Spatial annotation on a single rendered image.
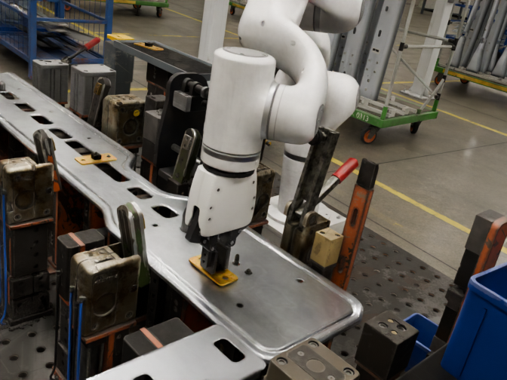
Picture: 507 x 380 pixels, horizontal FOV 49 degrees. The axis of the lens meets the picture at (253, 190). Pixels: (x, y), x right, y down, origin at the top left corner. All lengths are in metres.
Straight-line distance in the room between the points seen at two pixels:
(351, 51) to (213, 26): 1.40
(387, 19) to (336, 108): 4.02
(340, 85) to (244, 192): 0.70
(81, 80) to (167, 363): 0.97
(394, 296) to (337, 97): 0.54
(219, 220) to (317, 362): 0.26
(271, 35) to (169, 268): 0.38
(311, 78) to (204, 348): 0.38
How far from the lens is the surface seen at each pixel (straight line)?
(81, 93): 1.53
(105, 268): 0.79
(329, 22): 1.13
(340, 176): 1.01
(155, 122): 1.32
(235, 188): 0.79
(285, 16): 0.84
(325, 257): 0.92
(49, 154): 1.10
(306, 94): 0.74
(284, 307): 0.83
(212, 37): 5.13
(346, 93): 1.45
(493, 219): 0.80
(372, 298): 1.49
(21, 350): 1.19
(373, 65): 5.49
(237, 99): 0.73
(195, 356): 0.72
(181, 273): 0.87
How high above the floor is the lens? 1.47
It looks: 24 degrees down
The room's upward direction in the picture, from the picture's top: 10 degrees clockwise
